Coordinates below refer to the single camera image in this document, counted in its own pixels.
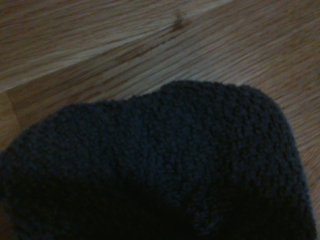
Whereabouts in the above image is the dark grey terry cloth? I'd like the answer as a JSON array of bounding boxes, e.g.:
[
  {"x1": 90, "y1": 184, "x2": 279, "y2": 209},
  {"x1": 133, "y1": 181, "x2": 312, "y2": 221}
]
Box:
[{"x1": 0, "y1": 79, "x2": 318, "y2": 240}]

